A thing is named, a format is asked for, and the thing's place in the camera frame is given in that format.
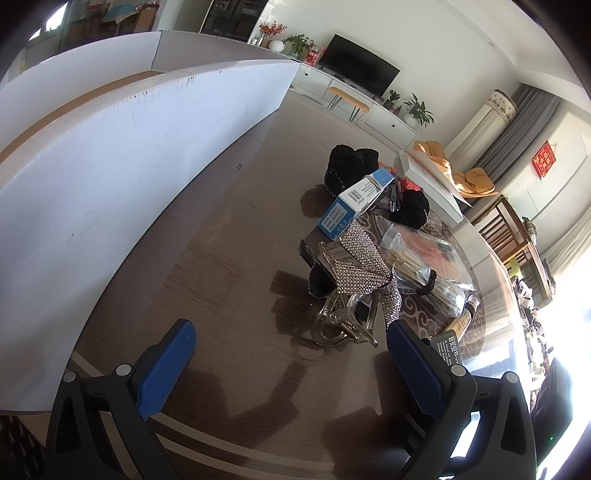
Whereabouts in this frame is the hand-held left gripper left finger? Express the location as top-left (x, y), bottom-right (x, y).
top-left (44, 318), bottom-right (198, 480)

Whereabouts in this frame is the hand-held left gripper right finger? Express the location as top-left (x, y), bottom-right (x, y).
top-left (385, 319), bottom-right (539, 480)

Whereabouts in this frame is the clear plastic claw clip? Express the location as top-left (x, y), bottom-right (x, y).
top-left (310, 240), bottom-right (379, 347)

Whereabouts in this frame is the clear bag of sticks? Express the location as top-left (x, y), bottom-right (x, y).
top-left (374, 222), bottom-right (476, 319)

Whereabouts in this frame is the rhinestone bow hair clip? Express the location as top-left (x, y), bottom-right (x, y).
top-left (332, 226), bottom-right (402, 324)

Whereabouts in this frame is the black electronic device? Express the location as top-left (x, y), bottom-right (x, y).
top-left (531, 357), bottom-right (575, 457)

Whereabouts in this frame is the plain black scrunchie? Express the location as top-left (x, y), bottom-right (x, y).
top-left (392, 189), bottom-right (430, 230)

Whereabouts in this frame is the wooden chair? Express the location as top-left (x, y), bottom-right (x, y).
top-left (478, 196), bottom-right (555, 305)

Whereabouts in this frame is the blue and white carton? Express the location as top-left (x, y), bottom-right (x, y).
top-left (318, 167), bottom-right (395, 241)

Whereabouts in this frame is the long red packet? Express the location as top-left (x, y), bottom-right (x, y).
top-left (379, 161), bottom-right (423, 192)

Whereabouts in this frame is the white flat box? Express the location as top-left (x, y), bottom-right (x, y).
top-left (398, 150), bottom-right (474, 227)

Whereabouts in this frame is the white board partition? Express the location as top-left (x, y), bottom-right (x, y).
top-left (0, 30), bottom-right (303, 414)

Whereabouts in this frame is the orange cushioned lounge chair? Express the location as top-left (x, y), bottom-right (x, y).
top-left (413, 141), bottom-right (499, 199)

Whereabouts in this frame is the black beaded scrunchie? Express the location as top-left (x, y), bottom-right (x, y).
top-left (325, 144), bottom-right (380, 199)

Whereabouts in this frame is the covered standing air conditioner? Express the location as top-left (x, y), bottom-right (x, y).
top-left (443, 89), bottom-right (519, 174)

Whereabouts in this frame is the large potted plant white pot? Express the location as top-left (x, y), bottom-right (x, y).
top-left (403, 93), bottom-right (435, 127)

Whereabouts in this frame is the grey curtain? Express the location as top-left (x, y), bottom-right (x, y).
top-left (475, 83), bottom-right (561, 195)

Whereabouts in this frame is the orange padded stool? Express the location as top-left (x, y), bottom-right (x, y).
top-left (329, 86), bottom-right (372, 123)

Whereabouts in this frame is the white television cabinet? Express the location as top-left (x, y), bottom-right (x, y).
top-left (291, 62), bottom-right (419, 151)

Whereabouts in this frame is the black flat television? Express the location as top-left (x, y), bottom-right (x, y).
top-left (320, 34), bottom-right (401, 99)

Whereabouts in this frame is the red gift box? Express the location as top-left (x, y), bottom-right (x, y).
top-left (305, 44), bottom-right (328, 69)

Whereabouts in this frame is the green leafy potted plant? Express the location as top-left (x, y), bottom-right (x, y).
top-left (283, 34), bottom-right (315, 60)

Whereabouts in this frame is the red flower bouquet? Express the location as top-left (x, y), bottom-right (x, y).
top-left (259, 21), bottom-right (288, 41)

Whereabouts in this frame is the dark glass display cabinet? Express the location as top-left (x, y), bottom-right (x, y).
top-left (201, 0), bottom-right (269, 44)

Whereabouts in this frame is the red wall ornament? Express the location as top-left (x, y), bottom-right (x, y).
top-left (532, 141), bottom-right (557, 178)

